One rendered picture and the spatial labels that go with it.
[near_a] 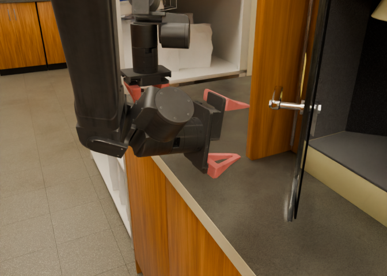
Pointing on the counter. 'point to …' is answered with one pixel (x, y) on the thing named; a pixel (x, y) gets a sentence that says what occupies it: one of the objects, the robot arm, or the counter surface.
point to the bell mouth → (381, 10)
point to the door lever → (276, 104)
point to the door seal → (314, 97)
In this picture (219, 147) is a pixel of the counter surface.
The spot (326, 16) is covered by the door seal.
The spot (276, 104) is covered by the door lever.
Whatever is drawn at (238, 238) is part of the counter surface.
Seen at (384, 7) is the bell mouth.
